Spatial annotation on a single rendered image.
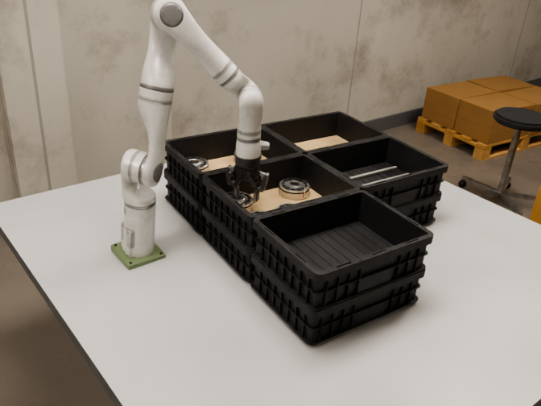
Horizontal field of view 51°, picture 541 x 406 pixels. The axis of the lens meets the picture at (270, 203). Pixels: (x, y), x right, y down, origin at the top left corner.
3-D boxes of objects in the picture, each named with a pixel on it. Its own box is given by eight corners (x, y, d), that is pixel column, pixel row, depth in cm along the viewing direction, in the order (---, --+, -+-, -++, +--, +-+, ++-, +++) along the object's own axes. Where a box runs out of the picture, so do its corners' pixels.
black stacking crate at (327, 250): (313, 316, 136) (318, 278, 130) (249, 255, 157) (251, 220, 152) (427, 271, 156) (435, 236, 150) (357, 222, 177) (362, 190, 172)
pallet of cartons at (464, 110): (483, 111, 550) (493, 71, 531) (565, 138, 495) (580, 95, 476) (410, 131, 486) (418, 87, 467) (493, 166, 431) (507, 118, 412)
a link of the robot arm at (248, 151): (270, 147, 173) (271, 129, 170) (258, 161, 163) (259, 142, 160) (242, 142, 175) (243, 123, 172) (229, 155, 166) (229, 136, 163)
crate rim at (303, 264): (316, 284, 131) (318, 276, 130) (250, 225, 153) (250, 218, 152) (435, 242, 151) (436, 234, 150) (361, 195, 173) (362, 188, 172)
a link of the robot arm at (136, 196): (116, 154, 153) (116, 207, 162) (146, 163, 151) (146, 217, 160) (134, 142, 161) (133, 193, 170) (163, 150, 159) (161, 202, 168)
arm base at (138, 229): (131, 261, 168) (131, 213, 159) (118, 244, 174) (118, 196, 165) (159, 253, 173) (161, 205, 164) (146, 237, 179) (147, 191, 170)
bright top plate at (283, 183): (291, 195, 181) (291, 193, 181) (273, 183, 188) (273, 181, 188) (315, 188, 186) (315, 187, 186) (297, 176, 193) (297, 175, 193)
